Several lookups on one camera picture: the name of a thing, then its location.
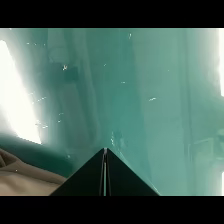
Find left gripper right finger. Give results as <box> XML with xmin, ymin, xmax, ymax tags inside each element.
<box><xmin>104</xmin><ymin>147</ymin><xmax>161</xmax><ymax>197</ymax></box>

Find olive green garment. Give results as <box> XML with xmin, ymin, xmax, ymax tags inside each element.
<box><xmin>0</xmin><ymin>147</ymin><xmax>68</xmax><ymax>197</ymax></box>

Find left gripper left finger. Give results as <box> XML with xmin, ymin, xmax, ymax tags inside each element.
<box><xmin>49</xmin><ymin>147</ymin><xmax>106</xmax><ymax>197</ymax></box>

